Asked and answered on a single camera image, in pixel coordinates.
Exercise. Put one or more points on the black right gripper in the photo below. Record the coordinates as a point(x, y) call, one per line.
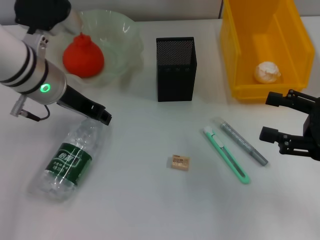
point(313, 130)

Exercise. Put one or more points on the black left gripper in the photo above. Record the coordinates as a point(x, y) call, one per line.
point(75, 98)

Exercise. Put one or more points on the grey marker pen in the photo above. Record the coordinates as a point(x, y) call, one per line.
point(243, 142)

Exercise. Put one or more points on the white paper ball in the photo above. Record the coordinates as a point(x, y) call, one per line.
point(266, 72)

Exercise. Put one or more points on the clear water bottle green label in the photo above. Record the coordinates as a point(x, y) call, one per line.
point(70, 160)

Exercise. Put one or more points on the green utility knife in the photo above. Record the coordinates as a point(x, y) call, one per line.
point(225, 152)

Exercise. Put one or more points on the beige eraser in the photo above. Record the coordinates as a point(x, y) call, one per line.
point(180, 162)

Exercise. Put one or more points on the red-orange toy fruit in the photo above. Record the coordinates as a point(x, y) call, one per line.
point(83, 58)

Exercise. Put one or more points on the pale green glass fruit plate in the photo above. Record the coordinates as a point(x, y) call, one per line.
point(120, 45)

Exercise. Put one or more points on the black mesh pen holder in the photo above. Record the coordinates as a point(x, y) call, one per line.
point(175, 82)

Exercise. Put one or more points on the yellow plastic bin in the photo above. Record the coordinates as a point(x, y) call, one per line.
point(270, 45)

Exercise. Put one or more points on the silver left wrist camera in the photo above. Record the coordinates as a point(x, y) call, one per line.
point(42, 12)

